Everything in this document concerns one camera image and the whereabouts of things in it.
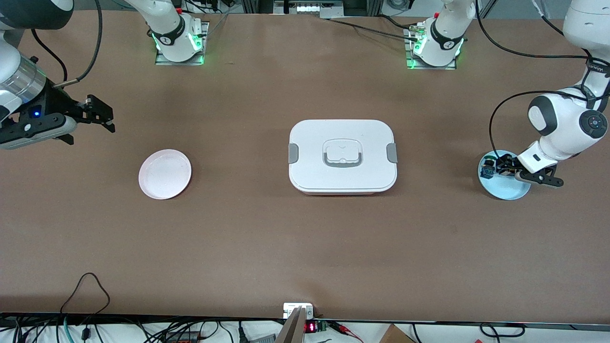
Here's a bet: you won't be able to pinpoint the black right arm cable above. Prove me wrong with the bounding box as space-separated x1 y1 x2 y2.
31 0 103 89

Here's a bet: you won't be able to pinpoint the black coiled cable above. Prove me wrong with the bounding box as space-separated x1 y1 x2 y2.
479 323 526 338

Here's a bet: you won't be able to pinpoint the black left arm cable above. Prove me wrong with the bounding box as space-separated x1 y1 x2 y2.
476 0 610 162

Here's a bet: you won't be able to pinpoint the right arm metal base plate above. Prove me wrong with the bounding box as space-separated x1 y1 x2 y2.
155 20 210 66

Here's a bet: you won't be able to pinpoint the light blue round plate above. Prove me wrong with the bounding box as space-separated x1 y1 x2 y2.
478 150 532 201

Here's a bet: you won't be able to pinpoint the thin black looped cable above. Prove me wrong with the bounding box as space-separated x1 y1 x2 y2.
60 272 111 315

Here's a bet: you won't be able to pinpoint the pink round plate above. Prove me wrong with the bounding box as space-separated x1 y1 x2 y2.
138 149 193 200

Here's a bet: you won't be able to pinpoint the white lidded lunch box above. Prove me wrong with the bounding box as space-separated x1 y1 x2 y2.
288 119 398 196

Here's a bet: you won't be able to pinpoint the black cable across table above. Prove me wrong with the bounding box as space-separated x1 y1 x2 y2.
329 18 420 41

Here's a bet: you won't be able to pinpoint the aluminium frame with electronics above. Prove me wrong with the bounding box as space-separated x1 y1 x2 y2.
273 0 345 19

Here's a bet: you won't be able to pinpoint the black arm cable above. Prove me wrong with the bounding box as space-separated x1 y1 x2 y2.
476 0 610 162
31 0 103 89

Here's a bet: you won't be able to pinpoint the grey aluminium bar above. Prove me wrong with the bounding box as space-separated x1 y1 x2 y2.
275 307 306 343

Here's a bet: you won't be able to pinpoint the red and black test leads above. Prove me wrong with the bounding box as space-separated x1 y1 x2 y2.
328 321 364 343

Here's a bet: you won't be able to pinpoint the brown cardboard piece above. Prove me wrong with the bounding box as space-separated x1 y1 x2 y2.
379 324 416 343

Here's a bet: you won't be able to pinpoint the small white box device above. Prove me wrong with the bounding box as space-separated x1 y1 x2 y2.
283 303 315 319

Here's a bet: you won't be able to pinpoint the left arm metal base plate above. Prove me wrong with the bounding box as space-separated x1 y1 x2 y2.
404 26 458 71

